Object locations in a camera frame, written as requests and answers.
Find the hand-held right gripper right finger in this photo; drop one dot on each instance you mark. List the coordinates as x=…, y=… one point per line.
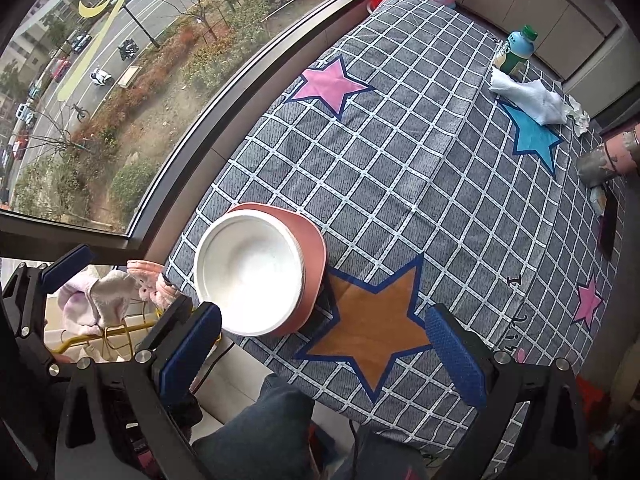
x=455, y=360

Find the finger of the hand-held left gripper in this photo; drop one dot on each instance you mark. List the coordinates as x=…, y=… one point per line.
x=70, y=266

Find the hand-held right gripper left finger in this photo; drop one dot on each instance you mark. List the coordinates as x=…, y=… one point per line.
x=192, y=355

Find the large white bowl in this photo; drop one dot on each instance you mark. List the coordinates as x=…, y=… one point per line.
x=303, y=275

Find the pink square plate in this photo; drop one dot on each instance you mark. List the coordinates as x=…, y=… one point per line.
x=314, y=250

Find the grey plush toy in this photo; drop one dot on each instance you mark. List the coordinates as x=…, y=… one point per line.
x=105, y=295

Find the yellow metal rack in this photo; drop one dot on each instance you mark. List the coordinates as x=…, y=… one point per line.
x=120, y=330

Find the pink plush toy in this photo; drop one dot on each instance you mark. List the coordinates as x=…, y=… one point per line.
x=155, y=282

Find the person's left leg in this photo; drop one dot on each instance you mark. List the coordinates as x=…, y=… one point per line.
x=260, y=430

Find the person's leg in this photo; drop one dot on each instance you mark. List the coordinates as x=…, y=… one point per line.
x=260, y=430
x=380, y=455

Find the person's right leg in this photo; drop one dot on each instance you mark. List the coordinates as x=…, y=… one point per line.
x=380, y=455

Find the checked star tablecloth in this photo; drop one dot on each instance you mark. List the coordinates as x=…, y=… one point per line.
x=400, y=170

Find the dark phone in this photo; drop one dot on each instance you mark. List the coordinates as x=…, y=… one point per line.
x=609, y=225

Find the small pale packet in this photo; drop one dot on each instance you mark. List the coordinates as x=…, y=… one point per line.
x=597, y=200

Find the pink thermos bottle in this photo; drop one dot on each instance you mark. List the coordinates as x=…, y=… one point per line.
x=610, y=157

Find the white and blue cloth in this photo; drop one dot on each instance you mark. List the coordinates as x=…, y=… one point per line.
x=535, y=100

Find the crumpled white tissue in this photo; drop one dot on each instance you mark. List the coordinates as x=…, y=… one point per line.
x=577, y=115

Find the green capped drink bottle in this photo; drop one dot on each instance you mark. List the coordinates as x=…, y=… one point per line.
x=515, y=55

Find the white cabinet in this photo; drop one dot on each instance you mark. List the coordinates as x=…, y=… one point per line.
x=525, y=0

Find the dark window frame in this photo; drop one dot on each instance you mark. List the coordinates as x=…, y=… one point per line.
x=200, y=140

